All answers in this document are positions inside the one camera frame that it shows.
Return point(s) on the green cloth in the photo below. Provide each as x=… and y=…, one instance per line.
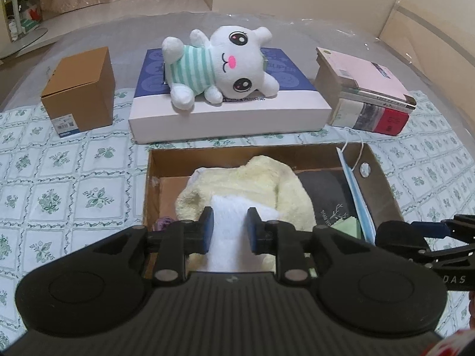
x=347, y=228

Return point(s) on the flat white and blue box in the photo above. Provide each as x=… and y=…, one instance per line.
x=230, y=122

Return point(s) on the purple patterned cloth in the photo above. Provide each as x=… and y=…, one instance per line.
x=163, y=224

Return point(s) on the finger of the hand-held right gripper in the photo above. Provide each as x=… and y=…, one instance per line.
x=445, y=254
x=434, y=228

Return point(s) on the dark grey cloth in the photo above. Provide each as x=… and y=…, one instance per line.
x=326, y=196

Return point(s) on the pale yellow towel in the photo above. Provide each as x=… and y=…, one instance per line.
x=267, y=181

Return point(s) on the blue face mask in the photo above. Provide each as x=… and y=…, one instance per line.
x=356, y=193

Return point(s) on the floral checked tablecloth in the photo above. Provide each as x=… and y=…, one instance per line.
x=55, y=178

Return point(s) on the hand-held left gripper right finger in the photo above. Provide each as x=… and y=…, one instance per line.
x=254, y=230

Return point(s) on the small closed cardboard box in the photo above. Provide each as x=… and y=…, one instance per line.
x=81, y=92

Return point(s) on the pink cover book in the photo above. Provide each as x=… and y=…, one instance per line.
x=363, y=74

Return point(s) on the white plush toy striped shirt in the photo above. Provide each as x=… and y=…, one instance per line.
x=230, y=63

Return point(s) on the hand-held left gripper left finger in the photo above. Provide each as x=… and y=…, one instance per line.
x=207, y=230

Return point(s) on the white fluffy cloth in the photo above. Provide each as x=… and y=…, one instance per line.
x=230, y=237

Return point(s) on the wooden headboard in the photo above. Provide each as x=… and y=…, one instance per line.
x=438, y=44

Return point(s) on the black cloth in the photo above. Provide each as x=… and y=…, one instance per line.
x=397, y=235

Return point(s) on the thin dark-edged book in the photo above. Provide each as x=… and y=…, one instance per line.
x=386, y=102

